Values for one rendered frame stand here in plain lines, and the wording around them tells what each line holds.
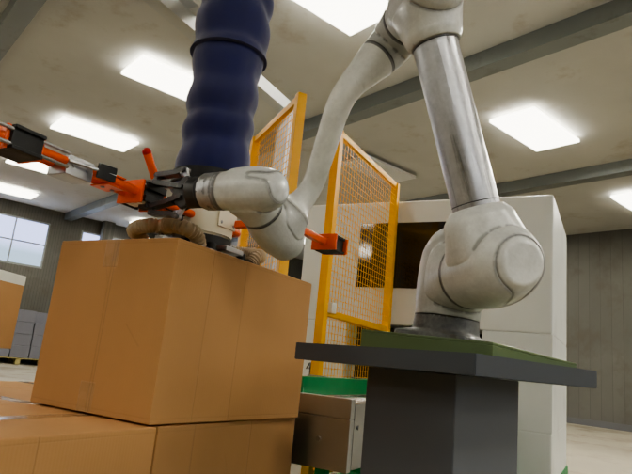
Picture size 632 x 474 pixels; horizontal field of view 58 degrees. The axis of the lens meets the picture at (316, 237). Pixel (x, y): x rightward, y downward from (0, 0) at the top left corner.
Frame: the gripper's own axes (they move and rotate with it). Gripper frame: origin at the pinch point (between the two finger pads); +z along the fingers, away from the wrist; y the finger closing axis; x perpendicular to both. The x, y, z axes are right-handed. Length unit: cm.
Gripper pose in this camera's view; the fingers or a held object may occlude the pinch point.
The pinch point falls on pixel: (141, 195)
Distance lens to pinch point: 150.6
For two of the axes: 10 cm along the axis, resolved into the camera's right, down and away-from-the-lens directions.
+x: 4.5, 2.4, 8.6
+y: -1.1, 9.7, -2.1
